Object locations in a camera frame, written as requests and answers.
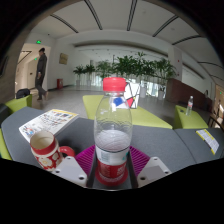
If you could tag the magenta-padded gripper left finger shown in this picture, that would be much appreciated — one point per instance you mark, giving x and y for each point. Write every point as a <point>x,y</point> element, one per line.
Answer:
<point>71,170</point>

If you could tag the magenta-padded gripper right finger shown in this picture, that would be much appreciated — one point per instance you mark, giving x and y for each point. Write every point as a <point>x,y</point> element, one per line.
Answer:
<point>153,170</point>

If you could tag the clear red-capped water bottle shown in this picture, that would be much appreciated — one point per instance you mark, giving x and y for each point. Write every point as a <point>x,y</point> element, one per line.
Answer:
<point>112,140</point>

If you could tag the red white patterned mug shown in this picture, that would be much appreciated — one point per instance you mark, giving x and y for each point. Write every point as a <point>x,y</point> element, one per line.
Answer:
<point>45,150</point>

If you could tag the large lime green table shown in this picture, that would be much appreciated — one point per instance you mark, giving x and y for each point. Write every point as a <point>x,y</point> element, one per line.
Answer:
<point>148,116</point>

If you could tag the colourful printed magazine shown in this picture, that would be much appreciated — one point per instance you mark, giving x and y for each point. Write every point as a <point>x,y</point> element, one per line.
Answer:
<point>46,121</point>

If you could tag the yellow white leaflet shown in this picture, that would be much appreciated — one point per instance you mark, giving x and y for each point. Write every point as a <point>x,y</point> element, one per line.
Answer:
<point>208,140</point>

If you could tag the lime green bench cushion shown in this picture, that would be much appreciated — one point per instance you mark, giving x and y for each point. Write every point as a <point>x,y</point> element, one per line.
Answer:
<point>4,146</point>

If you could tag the small clear plastic bottle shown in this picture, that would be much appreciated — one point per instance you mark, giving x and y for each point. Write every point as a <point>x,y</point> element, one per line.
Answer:
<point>189,106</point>

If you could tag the lime green seat block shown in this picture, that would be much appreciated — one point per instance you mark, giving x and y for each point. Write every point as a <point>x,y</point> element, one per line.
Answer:
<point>20,103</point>

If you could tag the red bin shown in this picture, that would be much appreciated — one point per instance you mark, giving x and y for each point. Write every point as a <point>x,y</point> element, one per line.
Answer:
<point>59,83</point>

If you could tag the black bag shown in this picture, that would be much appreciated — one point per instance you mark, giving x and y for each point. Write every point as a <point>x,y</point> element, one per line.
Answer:
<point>22,93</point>

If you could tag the person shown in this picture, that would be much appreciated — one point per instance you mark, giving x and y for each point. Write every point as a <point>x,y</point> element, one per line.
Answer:
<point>41,71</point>

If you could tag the row of potted green plants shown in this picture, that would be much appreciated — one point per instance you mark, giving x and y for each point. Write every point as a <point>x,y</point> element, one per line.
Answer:
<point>133,66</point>

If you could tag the green exit sign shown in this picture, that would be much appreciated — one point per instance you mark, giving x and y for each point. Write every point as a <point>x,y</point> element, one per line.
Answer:
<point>38,42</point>

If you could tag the framed wall picture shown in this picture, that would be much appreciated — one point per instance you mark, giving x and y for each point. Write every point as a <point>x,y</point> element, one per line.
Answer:
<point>63,59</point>

